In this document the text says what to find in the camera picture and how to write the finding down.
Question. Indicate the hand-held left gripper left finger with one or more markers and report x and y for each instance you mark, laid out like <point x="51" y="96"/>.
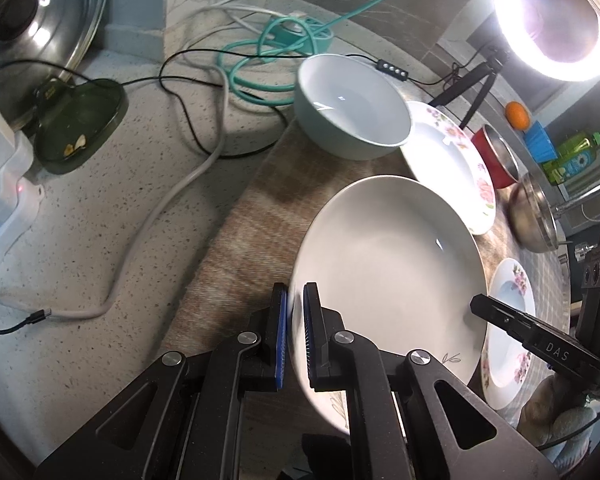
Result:
<point x="280" y="340"/>

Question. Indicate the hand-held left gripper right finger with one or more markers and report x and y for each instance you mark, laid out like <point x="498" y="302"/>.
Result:
<point x="310" y="340"/>

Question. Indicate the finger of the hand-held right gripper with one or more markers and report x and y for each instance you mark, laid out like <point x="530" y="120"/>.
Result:
<point x="530" y="336"/>

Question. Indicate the plain white plate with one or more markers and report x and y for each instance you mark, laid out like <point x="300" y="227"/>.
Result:
<point x="385" y="260"/>

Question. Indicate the teal bowl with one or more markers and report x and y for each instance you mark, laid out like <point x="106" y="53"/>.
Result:
<point x="355" y="105"/>

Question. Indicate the person's right hand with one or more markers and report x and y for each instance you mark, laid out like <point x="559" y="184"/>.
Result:
<point x="560" y="420"/>

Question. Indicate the small floral plate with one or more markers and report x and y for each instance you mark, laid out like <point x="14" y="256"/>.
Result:
<point x="510" y="290"/>

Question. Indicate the plaid placemat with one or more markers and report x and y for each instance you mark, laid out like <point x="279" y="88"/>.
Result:
<point x="260" y="240"/>

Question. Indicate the chrome faucet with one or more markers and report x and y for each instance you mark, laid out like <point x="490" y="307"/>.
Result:
<point x="580" y="197"/>

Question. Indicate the stainless steel bowl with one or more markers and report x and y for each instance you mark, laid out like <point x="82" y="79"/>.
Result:
<point x="527" y="215"/>

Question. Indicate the green dish soap bottle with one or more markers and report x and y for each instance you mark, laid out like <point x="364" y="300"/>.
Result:
<point x="575" y="157"/>

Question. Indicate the blue ribbed cup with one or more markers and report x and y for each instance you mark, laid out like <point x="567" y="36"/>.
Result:
<point x="537" y="142"/>

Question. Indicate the red steel-lined bowl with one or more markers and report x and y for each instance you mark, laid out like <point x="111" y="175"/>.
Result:
<point x="487" y="152"/>

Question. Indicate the large floral plate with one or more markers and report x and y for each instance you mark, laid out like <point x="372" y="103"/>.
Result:
<point x="445" y="160"/>

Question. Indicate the orange fruit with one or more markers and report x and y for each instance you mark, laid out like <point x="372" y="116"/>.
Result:
<point x="518" y="115"/>

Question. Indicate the black inline remote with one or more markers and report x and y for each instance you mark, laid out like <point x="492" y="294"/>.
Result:
<point x="394" y="69"/>

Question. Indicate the dark green dish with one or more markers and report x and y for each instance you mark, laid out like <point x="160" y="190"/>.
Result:
<point x="80" y="120"/>

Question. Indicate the teal power strip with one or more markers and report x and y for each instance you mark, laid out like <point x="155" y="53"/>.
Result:
<point x="285" y="35"/>

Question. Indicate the white power strip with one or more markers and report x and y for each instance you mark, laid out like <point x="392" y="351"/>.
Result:
<point x="10" y="195"/>

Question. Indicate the steel pot lid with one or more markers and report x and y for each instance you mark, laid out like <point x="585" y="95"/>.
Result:
<point x="45" y="35"/>

